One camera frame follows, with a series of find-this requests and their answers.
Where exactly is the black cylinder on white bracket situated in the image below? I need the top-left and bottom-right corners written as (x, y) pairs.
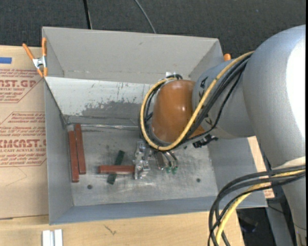
top-left (192, 134), bottom-right (218, 149)

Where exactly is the grey metal bin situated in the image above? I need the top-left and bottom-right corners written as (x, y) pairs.
top-left (42, 26), bottom-right (268, 226)

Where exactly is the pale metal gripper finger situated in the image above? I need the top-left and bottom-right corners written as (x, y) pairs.
top-left (134, 140), bottom-right (151, 161)
top-left (133, 160), bottom-right (151, 180)

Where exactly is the red-brown flat block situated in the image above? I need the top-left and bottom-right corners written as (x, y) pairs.
top-left (74, 123), bottom-right (87, 175)
top-left (68, 129), bottom-right (80, 183)
top-left (97, 165), bottom-right (136, 175)

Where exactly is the brown cardboard board red print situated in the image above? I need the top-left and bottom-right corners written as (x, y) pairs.
top-left (0, 44), bottom-right (276, 220)

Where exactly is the dark green flat block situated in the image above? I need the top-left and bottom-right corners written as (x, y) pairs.
top-left (106, 150), bottom-right (125, 185)

